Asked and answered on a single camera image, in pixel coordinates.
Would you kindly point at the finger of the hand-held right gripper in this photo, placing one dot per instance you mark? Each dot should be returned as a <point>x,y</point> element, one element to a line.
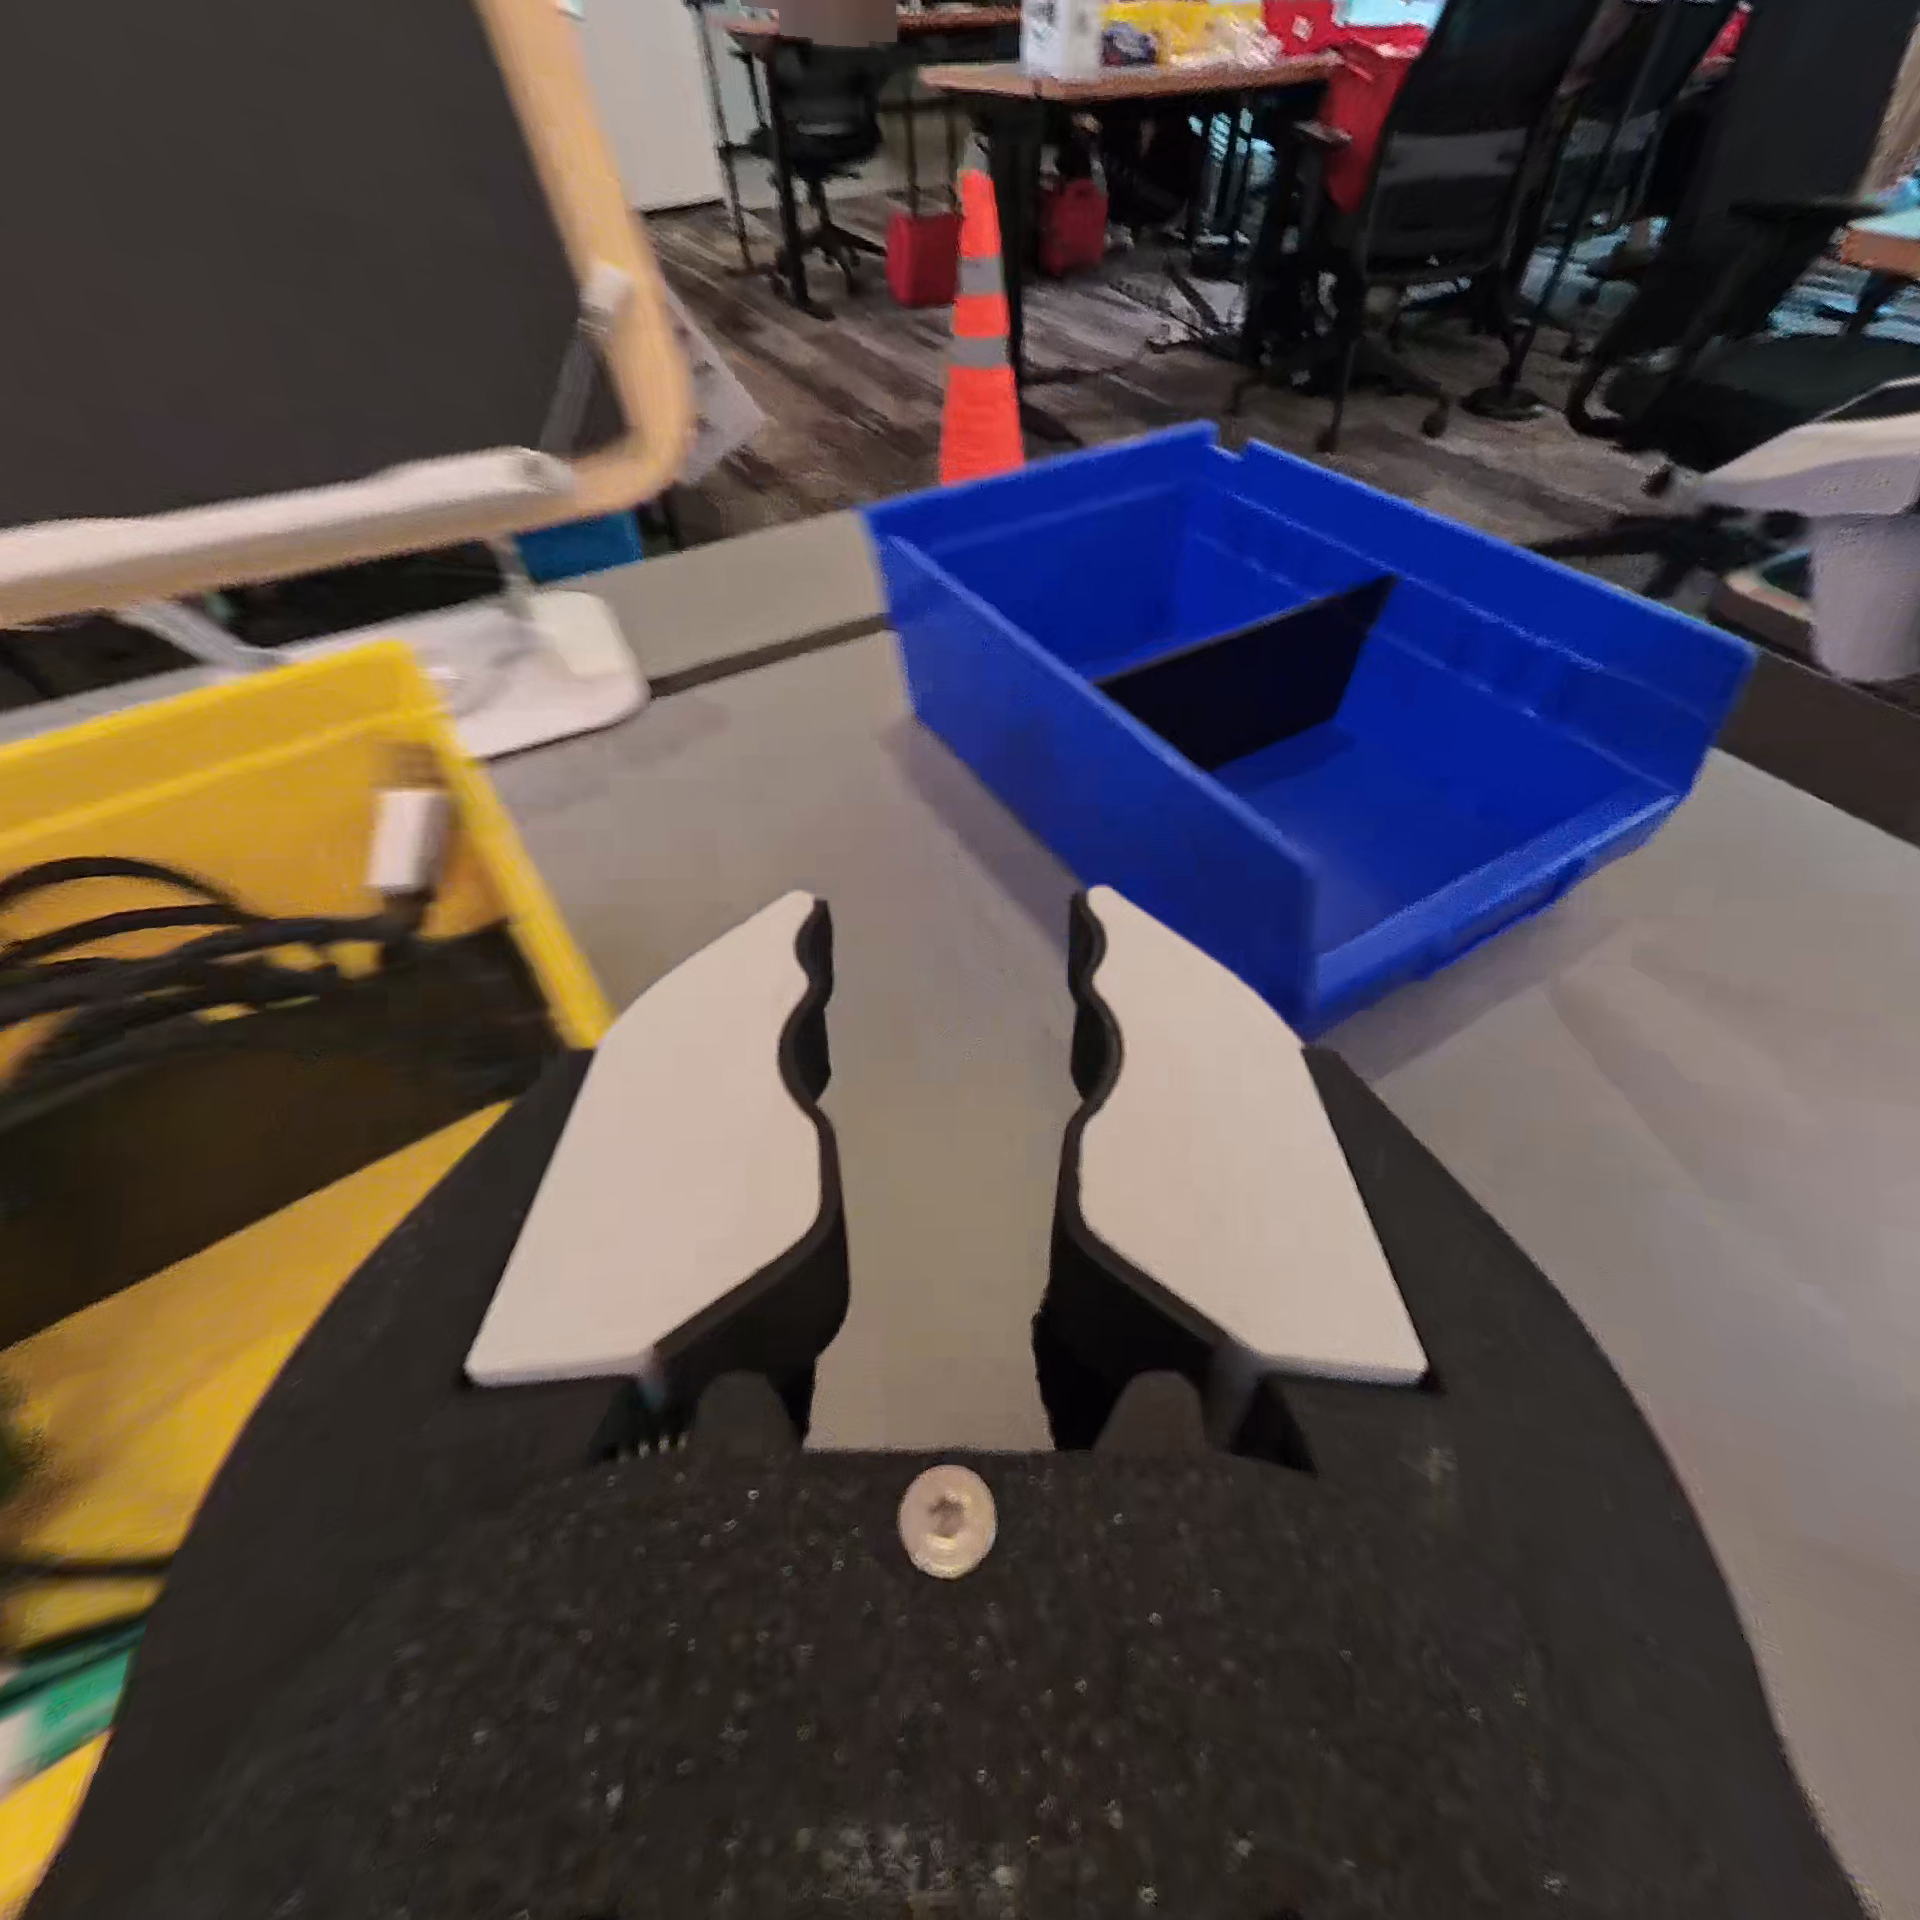
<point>1815,460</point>
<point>1866,596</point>

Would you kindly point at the black board wooden rim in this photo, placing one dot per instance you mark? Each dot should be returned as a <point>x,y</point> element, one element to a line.
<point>270,229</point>

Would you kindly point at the white clip bar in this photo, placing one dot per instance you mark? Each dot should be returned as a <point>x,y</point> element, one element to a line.
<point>270,530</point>

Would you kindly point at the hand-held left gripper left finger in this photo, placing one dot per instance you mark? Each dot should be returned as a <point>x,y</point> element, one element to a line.
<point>658,1185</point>

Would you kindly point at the red floor bin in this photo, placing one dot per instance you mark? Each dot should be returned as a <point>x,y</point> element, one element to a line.
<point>924,262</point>
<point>1074,229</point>

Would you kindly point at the yellow plastic bin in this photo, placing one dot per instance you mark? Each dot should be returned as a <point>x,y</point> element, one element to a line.
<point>191,751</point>

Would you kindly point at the white carton box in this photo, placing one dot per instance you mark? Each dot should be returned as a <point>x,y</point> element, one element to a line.
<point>1065,34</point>

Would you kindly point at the blue plastic container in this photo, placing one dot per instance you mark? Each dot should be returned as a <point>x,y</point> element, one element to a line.
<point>581,542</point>

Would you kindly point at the blue plastic bin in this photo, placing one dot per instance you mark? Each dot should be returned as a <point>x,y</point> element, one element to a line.
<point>1140,836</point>

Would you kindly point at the orange traffic cone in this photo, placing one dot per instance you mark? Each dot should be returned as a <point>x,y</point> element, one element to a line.
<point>986,390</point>

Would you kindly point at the black office chair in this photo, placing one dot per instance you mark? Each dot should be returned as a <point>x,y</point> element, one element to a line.
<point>1439,167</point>
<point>1756,229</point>
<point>816,122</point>

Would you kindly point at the wooden table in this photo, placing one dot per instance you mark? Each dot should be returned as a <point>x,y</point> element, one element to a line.
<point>1140,73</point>
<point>1884,237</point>

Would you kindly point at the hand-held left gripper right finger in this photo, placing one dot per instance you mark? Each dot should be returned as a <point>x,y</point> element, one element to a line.
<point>1245,1185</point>

